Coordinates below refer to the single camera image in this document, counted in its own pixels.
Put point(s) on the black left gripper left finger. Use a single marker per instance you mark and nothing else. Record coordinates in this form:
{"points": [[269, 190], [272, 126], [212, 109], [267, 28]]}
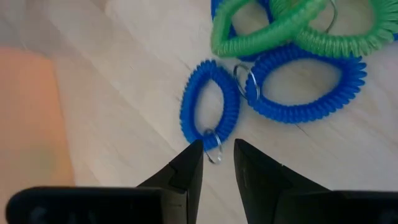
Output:
{"points": [[183, 186]]}

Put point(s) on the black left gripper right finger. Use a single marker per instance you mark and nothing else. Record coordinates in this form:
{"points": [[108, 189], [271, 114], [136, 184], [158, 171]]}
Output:
{"points": [[261, 186]]}

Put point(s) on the orange translucent plastic bin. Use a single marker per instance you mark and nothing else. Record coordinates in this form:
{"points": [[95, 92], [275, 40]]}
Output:
{"points": [[28, 124]]}

